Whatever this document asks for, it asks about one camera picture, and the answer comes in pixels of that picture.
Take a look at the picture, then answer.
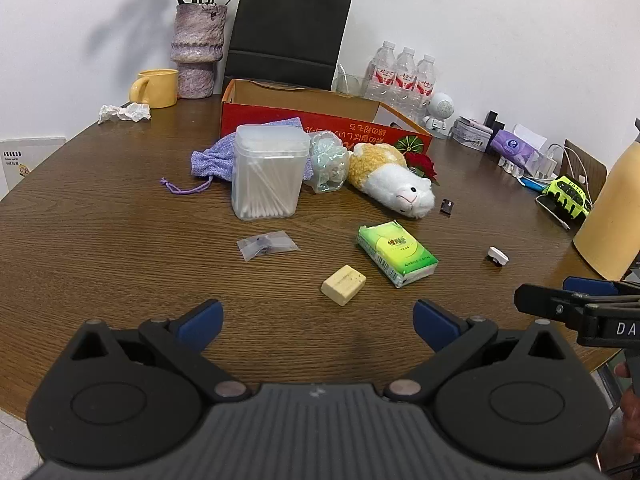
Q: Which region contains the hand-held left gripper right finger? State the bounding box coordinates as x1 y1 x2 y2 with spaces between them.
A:
385 299 571 402

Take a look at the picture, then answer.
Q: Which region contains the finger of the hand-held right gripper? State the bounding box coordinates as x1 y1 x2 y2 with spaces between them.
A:
562 276 640 297
514 284 640 328

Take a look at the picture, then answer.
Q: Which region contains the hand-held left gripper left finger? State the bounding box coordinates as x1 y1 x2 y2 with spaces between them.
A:
67 299 249 403

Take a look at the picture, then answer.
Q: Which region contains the yellow white plush hamster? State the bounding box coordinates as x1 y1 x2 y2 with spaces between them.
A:
346 142 437 219

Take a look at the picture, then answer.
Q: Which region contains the clear cotton swab box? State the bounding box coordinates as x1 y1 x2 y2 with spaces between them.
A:
231 124 311 221

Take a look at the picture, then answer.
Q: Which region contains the purple drawstring pouch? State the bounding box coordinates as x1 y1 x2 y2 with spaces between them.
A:
160 117 304 196

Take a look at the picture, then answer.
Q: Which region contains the clear bubble bag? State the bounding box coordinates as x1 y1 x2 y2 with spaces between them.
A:
302 130 351 194

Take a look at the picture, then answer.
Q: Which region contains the red cardboard box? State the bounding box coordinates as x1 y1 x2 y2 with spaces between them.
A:
220 78 433 171

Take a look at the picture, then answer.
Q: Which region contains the clear glass container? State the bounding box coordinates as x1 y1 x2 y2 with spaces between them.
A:
334 65 368 98

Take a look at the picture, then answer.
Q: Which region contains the person's right hand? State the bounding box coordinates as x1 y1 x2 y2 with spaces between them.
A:
615 361 640 441

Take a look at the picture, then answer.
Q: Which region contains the green tissue pack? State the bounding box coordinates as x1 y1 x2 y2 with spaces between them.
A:
356 221 439 289

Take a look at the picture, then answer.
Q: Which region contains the cream yellow jug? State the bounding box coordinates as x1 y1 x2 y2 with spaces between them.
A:
572 119 640 281

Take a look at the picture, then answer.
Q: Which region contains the yellow black glove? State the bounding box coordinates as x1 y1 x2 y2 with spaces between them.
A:
542 175 591 220

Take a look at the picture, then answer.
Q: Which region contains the small clear zip bag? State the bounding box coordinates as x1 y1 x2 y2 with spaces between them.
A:
236 230 299 262

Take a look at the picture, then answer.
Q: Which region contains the yellow eraser block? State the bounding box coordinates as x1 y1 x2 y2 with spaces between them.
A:
321 264 367 307

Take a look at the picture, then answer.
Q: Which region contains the white charger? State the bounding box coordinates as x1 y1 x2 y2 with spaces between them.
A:
537 152 566 181

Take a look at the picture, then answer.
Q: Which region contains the red fabric rose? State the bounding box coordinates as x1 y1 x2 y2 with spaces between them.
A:
404 152 440 186

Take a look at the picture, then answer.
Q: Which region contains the purple wipes pack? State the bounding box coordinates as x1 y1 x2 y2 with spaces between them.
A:
490 129 543 171

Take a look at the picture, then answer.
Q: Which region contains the grey small box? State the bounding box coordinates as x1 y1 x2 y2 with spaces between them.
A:
449 116 496 153

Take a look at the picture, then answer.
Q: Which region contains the white robot toy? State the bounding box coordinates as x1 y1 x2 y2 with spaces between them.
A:
422 91 455 139

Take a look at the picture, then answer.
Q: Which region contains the crumpled white tissue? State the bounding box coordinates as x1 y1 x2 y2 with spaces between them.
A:
97 102 152 125

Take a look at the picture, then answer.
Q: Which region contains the clear water bottle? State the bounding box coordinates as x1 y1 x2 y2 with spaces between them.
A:
392 46 418 111
364 40 398 101
412 53 437 121

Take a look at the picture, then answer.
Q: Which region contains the yellow mug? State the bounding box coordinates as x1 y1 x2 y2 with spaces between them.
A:
129 69 179 109

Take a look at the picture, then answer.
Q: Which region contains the white card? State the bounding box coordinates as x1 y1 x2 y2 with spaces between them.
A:
0 136 67 201

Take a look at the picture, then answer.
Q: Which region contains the purple textured vase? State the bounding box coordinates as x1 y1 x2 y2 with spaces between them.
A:
170 3 228 100

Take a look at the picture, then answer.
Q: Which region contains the black paper bag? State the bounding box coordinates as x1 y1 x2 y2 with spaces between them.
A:
223 0 355 92

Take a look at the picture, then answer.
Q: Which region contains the white cable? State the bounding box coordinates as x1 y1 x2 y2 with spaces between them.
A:
535 195 573 231

